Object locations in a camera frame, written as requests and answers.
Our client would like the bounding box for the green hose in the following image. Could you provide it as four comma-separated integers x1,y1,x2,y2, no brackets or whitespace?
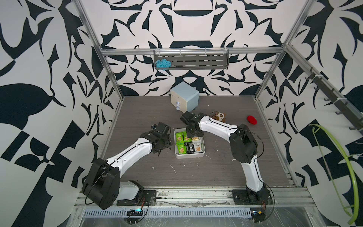
308,123,360,225

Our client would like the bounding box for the grey hook rail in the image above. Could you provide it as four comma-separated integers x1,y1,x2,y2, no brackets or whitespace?
305,67,363,134

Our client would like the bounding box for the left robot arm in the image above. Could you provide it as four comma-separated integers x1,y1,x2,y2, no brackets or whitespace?
81,122,172,210

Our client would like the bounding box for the light blue drawer cabinet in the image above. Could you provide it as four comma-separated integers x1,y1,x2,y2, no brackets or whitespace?
170,82,199,113

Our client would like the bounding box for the teal crocheted cloth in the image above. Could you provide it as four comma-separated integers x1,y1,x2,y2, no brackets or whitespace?
155,59,172,70

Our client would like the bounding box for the brown white plush toy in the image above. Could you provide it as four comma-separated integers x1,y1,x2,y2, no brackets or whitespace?
210,112,226,123

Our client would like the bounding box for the white storage box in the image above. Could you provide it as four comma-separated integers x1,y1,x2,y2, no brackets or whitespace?
174,128,206,159

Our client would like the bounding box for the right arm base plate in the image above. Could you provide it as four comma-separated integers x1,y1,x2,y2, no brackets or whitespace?
232,188,274,205

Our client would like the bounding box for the green cookie packet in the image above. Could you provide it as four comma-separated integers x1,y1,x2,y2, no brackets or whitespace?
175,132,184,144
177,143,187,155
182,131,192,142

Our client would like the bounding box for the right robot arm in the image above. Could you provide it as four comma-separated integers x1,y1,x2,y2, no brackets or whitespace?
181,111,268,201

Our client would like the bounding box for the grey wall shelf rack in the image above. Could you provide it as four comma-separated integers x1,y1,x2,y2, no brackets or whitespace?
153,49,229,71

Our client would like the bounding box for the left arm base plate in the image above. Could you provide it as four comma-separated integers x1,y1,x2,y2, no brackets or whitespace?
116,190,157,206

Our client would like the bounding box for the black cookie packet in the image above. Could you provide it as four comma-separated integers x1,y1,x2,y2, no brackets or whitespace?
184,142,195,154

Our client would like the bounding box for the white cookie packet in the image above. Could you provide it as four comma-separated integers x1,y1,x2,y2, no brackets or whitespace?
193,141,203,153

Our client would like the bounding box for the red oval object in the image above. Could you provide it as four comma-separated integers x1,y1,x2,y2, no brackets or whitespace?
247,115,258,125

